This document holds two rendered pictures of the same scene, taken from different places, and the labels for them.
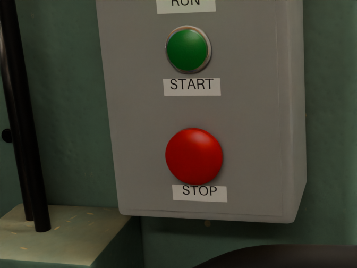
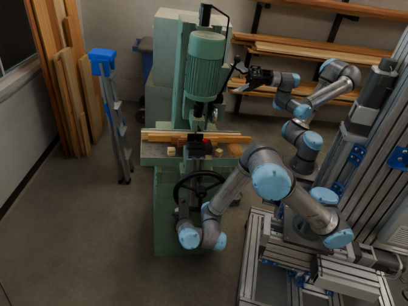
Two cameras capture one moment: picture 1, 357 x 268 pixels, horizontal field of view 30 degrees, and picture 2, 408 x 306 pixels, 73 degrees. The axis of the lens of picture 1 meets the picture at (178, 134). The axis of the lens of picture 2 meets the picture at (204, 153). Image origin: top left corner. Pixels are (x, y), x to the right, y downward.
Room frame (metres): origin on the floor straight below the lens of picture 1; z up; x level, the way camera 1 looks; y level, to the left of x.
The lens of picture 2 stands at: (1.27, 1.45, 1.80)
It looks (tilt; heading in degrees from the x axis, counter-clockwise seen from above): 35 degrees down; 238
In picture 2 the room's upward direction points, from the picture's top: 9 degrees clockwise
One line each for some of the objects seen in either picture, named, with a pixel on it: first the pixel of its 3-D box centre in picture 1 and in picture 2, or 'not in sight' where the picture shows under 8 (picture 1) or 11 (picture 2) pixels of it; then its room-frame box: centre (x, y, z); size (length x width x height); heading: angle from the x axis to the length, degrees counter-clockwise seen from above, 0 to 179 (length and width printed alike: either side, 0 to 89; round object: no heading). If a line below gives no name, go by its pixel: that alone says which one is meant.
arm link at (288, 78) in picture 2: not in sight; (287, 81); (0.22, 0.46, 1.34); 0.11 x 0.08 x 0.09; 162
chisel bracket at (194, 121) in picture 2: not in sight; (196, 121); (0.58, 0.22, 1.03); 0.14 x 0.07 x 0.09; 72
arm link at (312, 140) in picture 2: not in sight; (309, 144); (0.00, 0.58, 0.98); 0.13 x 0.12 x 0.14; 92
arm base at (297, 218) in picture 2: not in sight; (311, 220); (0.32, 0.96, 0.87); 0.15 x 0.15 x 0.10
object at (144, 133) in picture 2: not in sight; (192, 136); (0.60, 0.22, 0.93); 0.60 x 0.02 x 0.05; 162
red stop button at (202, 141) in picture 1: (194, 156); not in sight; (0.33, -0.01, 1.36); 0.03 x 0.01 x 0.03; 72
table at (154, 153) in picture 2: not in sight; (193, 156); (0.64, 0.34, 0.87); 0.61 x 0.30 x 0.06; 162
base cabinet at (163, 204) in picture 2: not in sight; (184, 193); (0.56, 0.13, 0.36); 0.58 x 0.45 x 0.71; 72
